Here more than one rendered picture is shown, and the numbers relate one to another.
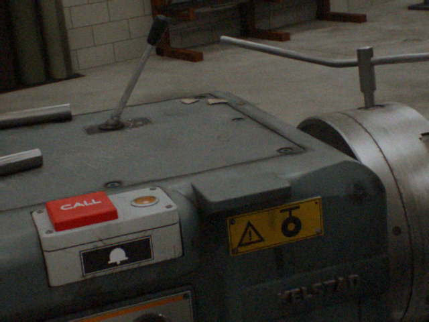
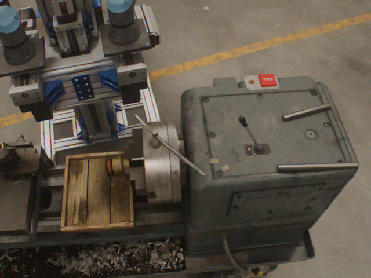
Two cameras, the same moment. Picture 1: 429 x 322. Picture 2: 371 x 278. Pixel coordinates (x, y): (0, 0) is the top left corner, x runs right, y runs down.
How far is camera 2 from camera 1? 1.99 m
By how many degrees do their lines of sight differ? 105
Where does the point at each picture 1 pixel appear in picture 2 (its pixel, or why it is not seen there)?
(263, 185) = (219, 80)
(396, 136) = (157, 125)
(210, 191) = (234, 81)
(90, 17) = not seen: outside the picture
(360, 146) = (172, 123)
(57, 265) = not seen: hidden behind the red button
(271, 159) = (213, 94)
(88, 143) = (268, 134)
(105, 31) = not seen: outside the picture
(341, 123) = (173, 131)
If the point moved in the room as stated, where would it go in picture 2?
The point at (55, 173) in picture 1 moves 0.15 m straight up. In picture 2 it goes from (277, 111) to (286, 83)
